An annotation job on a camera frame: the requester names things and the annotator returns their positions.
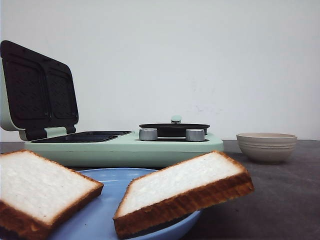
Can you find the left silver control knob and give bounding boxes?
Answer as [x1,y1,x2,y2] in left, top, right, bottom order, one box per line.
[139,128,158,141]

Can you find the mint green sandwich maker lid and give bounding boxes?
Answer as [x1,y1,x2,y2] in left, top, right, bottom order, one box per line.
[0,40,79,141]

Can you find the black round frying pan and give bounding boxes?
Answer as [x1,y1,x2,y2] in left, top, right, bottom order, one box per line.
[139,115,210,138]

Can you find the silver control knob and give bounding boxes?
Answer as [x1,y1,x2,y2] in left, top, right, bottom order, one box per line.
[185,128,205,142]
[139,128,158,141]

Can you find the right silver control knob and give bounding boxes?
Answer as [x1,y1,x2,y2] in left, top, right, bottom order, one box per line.
[185,128,205,142]

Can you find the beige ribbed ceramic bowl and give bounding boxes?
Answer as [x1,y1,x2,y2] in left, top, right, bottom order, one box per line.
[236,132,297,164]

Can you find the mint green breakfast maker base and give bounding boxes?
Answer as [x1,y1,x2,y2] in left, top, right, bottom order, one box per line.
[24,131,224,168]

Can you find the white bread slice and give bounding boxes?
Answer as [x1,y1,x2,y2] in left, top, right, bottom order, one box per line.
[113,150,254,239]
[0,149,104,240]

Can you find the blue ceramic plate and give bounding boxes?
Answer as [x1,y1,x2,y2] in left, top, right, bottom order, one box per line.
[49,168,201,240]

